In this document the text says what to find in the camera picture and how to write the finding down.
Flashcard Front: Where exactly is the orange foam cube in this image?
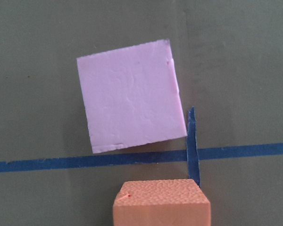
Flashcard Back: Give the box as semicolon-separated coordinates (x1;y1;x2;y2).
113;179;211;226

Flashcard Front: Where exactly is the pink foam cube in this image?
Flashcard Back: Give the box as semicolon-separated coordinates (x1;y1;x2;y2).
77;39;187;153

